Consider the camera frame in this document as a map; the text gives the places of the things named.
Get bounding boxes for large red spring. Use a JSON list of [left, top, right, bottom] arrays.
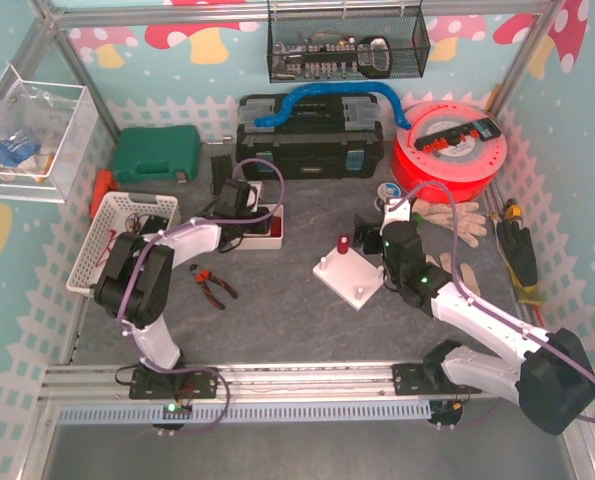
[[270, 216, 282, 237], [336, 235, 350, 255]]

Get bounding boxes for black yellow work glove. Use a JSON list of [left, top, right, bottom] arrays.
[[496, 220, 542, 305]]

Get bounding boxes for orange pneumatic tubing reel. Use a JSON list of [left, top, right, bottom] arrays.
[[390, 100, 507, 203]]

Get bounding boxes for yellow black tool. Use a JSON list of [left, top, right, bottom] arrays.
[[502, 198, 523, 222]]

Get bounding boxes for black wire mesh shelf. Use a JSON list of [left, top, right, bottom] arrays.
[[267, 1, 430, 83]]

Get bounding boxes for white perforated basket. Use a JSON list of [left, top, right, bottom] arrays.
[[66, 192, 181, 297]]

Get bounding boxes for green brass pipe fitting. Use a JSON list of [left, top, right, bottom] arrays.
[[412, 213, 424, 226]]

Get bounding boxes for yellow rod in corner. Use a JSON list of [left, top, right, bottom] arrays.
[[485, 83, 502, 113]]

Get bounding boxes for grey slotted cable duct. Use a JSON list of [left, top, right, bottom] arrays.
[[58, 400, 431, 425]]

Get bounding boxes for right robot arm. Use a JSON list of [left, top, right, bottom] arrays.
[[353, 201, 595, 435]]

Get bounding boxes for solder wire spool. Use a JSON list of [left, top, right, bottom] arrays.
[[374, 182, 403, 212]]

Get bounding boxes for white peg base plate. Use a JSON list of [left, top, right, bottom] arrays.
[[312, 248, 384, 311]]

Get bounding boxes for green plastic tool case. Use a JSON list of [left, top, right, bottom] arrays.
[[110, 125, 201, 184]]

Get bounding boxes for blue corrugated hose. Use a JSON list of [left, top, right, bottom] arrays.
[[254, 81, 412, 132]]

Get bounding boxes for clear acrylic wall box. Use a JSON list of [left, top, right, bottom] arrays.
[[0, 66, 98, 204]]

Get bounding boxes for orange tool handle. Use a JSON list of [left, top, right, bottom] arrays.
[[89, 169, 118, 219]]

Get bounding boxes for black socket rail orange clips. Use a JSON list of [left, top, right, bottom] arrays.
[[414, 118, 501, 154]]

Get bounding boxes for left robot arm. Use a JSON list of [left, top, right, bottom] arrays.
[[93, 179, 281, 374]]

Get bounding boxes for black plastic toolbox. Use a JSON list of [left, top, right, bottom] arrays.
[[235, 94, 384, 180]]

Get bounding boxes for black device in basket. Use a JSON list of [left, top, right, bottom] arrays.
[[131, 215, 169, 235]]

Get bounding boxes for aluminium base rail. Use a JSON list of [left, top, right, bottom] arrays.
[[39, 363, 503, 401]]

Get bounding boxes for orange handled cutting pliers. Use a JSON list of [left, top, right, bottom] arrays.
[[188, 263, 239, 311]]

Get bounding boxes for white knit work glove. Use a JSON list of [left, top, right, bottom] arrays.
[[412, 199, 487, 248]]

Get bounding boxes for white plastic parts bin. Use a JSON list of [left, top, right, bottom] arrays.
[[231, 206, 284, 250]]

